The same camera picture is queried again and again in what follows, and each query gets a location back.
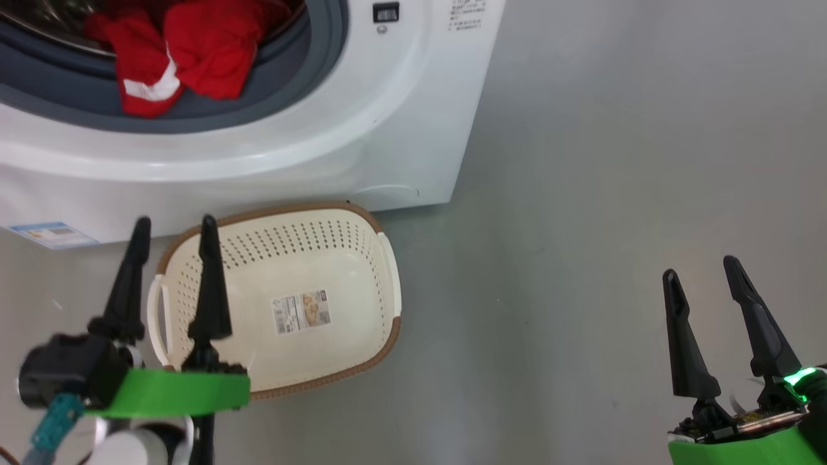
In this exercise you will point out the cream perforated basket brown rim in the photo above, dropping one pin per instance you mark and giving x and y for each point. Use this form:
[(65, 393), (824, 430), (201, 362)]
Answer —
[(342, 271)]

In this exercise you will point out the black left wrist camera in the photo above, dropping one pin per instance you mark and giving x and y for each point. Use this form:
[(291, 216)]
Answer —
[(64, 374)]

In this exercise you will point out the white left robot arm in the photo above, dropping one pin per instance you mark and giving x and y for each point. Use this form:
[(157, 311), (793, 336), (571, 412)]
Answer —
[(139, 445)]

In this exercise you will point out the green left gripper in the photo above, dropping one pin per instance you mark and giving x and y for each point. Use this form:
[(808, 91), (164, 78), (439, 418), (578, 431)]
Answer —
[(181, 392)]

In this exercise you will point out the black door latch socket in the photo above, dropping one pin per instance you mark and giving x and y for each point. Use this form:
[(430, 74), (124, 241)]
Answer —
[(386, 11)]

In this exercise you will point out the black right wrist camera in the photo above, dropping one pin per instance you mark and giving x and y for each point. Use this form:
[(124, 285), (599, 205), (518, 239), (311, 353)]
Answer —
[(816, 413)]

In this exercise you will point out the stainless steel washer drum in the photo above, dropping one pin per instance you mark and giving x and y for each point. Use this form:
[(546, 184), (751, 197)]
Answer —
[(39, 16)]

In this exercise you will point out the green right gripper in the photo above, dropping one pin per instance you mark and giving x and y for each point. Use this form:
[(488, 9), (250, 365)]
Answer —
[(743, 449)]

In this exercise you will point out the round white filter cover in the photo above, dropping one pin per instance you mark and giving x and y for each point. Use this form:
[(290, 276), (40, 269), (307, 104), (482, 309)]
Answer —
[(384, 192)]

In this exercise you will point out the red and white garment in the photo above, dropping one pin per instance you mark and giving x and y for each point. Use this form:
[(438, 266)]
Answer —
[(213, 51)]

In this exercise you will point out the teal flat connector strip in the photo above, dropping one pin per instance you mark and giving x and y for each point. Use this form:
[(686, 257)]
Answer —
[(55, 426)]

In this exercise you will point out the blue energy label sticker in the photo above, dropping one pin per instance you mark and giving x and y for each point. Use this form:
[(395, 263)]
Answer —
[(52, 234)]

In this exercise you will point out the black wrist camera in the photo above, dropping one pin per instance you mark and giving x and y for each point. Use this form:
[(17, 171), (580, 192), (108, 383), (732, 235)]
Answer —
[(64, 374), (816, 413)]

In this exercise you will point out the white front-load washing machine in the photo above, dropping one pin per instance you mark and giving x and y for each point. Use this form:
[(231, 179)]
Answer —
[(323, 142)]

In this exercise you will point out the grey rubber door gasket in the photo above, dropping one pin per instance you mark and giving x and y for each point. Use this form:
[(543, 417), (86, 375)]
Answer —
[(271, 90)]

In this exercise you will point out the white product label sticker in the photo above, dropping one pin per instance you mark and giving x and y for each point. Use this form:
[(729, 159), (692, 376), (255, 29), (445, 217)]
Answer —
[(301, 311)]

